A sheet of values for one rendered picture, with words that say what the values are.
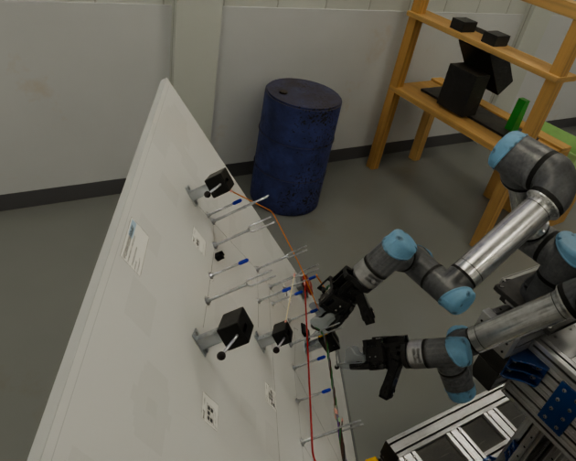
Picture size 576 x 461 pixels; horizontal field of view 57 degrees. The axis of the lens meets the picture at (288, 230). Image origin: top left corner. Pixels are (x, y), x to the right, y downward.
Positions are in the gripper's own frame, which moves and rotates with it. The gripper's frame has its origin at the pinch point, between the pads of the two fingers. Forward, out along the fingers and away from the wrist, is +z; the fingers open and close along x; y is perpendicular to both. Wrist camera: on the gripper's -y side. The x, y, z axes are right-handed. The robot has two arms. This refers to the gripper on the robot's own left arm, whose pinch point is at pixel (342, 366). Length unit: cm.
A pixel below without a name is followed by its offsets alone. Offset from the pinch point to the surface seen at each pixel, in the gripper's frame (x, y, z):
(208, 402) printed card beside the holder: 71, 6, -10
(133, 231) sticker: 79, 34, -5
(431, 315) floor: -195, 1, 29
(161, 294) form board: 76, 23, -7
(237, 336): 69, 15, -16
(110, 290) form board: 89, 24, -10
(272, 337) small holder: 41.4, 12.8, -4.4
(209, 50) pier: -126, 187, 125
